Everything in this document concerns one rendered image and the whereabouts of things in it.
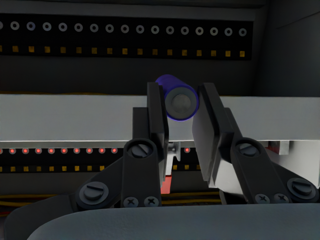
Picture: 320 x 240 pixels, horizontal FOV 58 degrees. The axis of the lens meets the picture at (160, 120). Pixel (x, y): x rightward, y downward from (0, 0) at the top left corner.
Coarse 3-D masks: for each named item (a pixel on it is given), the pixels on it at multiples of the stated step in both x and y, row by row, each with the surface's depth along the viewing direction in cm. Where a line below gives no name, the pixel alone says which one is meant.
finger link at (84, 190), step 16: (160, 96) 13; (144, 112) 13; (160, 112) 12; (144, 128) 12; (160, 128) 11; (160, 144) 11; (160, 160) 11; (96, 176) 10; (112, 176) 10; (160, 176) 11; (80, 192) 9; (96, 192) 9; (112, 192) 9; (80, 208) 9; (96, 208) 9
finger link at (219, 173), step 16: (208, 96) 13; (208, 112) 12; (224, 112) 12; (192, 128) 15; (208, 128) 12; (224, 128) 11; (208, 144) 12; (224, 144) 11; (208, 160) 12; (224, 160) 11; (208, 176) 13; (224, 176) 11; (288, 176) 10; (240, 192) 11; (288, 192) 10; (304, 192) 10
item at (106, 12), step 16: (0, 0) 37; (16, 0) 37; (288, 0) 37; (304, 0) 33; (96, 16) 39; (112, 16) 38; (128, 16) 38; (144, 16) 39; (160, 16) 39; (176, 16) 39; (192, 16) 39; (208, 16) 39; (224, 16) 39; (240, 16) 40; (288, 16) 37; (304, 16) 33
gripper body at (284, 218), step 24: (72, 216) 7; (96, 216) 7; (120, 216) 7; (144, 216) 7; (168, 216) 7; (192, 216) 7; (216, 216) 7; (240, 216) 7; (264, 216) 7; (288, 216) 7; (312, 216) 8
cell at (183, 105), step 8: (160, 80) 18; (168, 80) 16; (176, 80) 15; (168, 88) 14; (176, 88) 14; (184, 88) 14; (192, 88) 14; (168, 96) 14; (176, 96) 13; (184, 96) 13; (192, 96) 14; (168, 104) 14; (176, 104) 14; (184, 104) 14; (192, 104) 14; (168, 112) 14; (176, 112) 14; (184, 112) 14; (192, 112) 14; (176, 120) 14; (184, 120) 14
